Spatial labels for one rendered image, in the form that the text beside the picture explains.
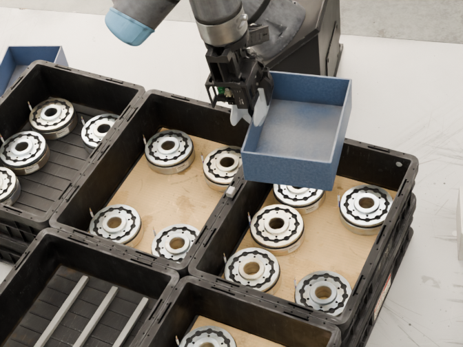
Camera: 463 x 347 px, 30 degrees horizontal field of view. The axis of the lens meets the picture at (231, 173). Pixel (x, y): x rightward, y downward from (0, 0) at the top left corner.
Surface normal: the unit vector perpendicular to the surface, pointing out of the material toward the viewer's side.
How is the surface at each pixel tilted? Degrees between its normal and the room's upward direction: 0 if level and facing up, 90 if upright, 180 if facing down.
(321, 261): 0
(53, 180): 0
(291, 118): 1
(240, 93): 90
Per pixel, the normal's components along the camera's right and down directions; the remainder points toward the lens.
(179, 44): -0.12, -0.66
